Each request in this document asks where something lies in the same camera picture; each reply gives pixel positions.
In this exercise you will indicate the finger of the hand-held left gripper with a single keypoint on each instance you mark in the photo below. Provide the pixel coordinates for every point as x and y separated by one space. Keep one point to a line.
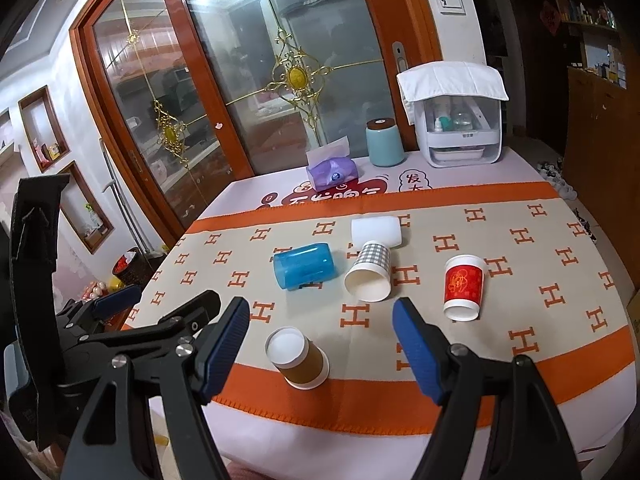
117 301
167 327

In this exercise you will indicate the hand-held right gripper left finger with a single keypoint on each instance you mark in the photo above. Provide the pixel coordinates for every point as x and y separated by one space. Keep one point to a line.
225 352

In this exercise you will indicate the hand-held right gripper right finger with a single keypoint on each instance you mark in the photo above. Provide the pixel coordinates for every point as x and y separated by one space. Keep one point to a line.
415 355

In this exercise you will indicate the brown paper cup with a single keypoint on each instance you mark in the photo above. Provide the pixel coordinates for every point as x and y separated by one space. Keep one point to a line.
306 366

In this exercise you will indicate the red paper cup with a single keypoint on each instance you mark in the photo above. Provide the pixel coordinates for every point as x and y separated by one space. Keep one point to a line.
462 285

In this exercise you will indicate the plaid paper cup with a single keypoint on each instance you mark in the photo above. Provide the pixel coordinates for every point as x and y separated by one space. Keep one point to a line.
372 262

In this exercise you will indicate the blue plastic cup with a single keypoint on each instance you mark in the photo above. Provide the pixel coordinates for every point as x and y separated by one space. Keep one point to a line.
305 265

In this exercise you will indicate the white translucent plastic cup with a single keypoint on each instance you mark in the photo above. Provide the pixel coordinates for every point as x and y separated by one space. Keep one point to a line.
375 230

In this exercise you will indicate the dark trash bin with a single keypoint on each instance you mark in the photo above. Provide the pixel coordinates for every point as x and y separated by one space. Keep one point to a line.
132 271

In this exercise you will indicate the metal mop pole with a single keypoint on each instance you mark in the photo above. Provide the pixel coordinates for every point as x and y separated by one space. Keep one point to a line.
117 195

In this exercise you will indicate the orange and beige patterned blanket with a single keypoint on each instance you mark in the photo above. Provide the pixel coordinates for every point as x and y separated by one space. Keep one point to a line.
500 265

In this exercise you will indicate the purple tissue pack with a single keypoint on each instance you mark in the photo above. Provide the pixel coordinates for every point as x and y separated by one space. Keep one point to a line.
332 172

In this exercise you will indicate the white countertop sterilizer cabinet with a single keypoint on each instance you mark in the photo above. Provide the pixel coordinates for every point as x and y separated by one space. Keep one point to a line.
460 152

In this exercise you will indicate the teal canister with brown lid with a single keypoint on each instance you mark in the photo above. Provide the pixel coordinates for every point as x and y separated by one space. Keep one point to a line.
385 145

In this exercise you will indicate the white printed tablecloth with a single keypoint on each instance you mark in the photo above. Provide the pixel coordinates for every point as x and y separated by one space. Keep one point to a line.
520 170

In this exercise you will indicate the pile of shoes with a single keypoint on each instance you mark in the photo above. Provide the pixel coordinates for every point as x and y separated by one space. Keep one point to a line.
555 175

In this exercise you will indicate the wooden framed glass sliding door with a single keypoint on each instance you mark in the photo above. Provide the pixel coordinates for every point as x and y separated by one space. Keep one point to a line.
225 85

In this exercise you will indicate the wooden cabinet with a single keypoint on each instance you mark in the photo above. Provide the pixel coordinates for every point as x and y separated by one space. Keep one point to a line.
600 160

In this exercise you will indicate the white folded cloth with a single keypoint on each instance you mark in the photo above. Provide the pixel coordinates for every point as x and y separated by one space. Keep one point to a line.
450 80

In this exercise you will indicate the wooden shelf with bottles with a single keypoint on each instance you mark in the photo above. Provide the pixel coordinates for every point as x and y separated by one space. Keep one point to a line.
590 15

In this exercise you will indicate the wooden wall niche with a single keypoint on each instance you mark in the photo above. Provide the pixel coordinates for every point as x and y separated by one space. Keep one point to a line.
42 130
85 207

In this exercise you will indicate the wall light switch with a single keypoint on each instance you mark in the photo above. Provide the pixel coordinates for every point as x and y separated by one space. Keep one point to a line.
449 2

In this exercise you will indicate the red wall ornament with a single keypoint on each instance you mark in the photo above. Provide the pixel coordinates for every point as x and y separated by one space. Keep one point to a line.
551 17

